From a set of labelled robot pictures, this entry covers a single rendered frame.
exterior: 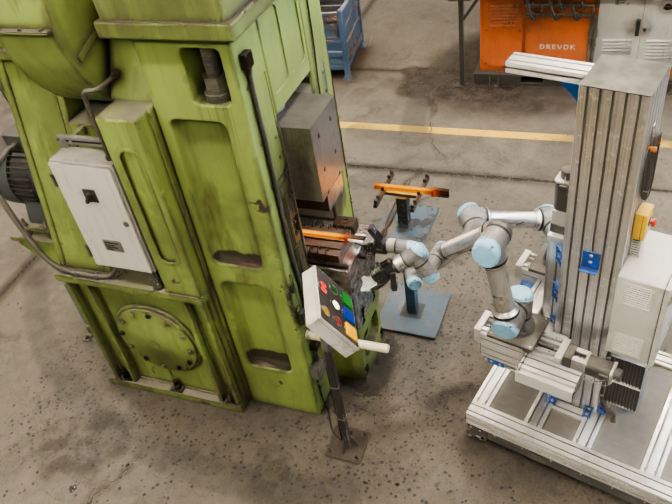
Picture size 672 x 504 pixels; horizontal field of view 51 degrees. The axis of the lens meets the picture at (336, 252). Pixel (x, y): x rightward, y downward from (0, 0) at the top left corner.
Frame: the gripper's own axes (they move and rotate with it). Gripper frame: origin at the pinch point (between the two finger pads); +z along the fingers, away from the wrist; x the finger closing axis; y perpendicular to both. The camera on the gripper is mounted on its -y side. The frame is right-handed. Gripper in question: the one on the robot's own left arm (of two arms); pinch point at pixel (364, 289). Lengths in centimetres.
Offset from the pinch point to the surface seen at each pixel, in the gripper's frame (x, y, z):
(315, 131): -35, 62, -25
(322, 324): 27.1, 18.7, 12.5
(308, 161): -32, 54, -13
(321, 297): 13.3, 20.3, 10.4
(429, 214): -87, -51, -23
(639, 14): -312, -167, -209
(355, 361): -33, -71, 53
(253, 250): -25, 36, 36
